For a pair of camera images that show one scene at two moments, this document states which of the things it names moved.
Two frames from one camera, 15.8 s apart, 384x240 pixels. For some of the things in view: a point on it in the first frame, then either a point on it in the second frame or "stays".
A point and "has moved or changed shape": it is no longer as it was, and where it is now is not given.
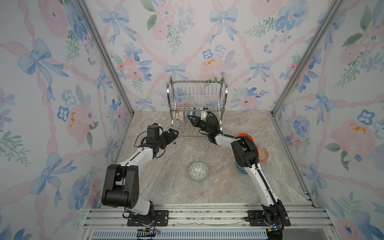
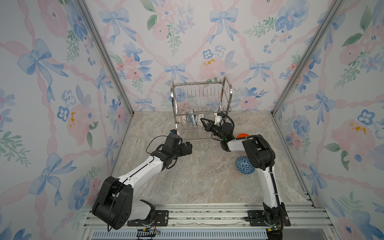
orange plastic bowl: [245, 135] stays
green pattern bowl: [198, 171] has moved or changed shape
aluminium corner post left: [107, 53] stays
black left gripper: [169, 138] -> [188, 147]
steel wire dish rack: [195, 97] has moved or changed shape
